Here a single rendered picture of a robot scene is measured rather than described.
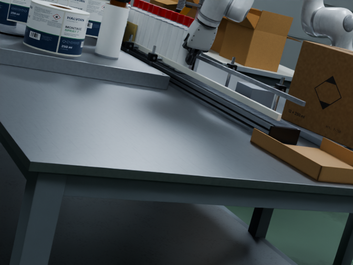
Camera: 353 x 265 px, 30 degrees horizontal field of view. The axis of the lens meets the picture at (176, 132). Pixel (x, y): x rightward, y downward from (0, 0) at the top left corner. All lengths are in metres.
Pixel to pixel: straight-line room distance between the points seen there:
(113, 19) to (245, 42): 2.08
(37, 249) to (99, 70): 0.99
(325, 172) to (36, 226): 0.71
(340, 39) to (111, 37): 0.87
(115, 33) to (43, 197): 1.17
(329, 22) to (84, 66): 0.96
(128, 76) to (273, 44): 2.26
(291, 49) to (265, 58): 3.49
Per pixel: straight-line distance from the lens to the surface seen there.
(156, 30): 2.68
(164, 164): 1.40
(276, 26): 4.37
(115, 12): 2.37
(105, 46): 2.38
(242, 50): 4.36
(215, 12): 2.33
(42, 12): 2.22
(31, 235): 1.33
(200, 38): 2.38
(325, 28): 2.61
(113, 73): 2.23
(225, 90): 2.14
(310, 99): 2.17
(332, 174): 1.65
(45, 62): 2.15
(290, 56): 7.88
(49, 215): 1.32
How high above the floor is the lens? 1.21
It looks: 13 degrees down
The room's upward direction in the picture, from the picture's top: 14 degrees clockwise
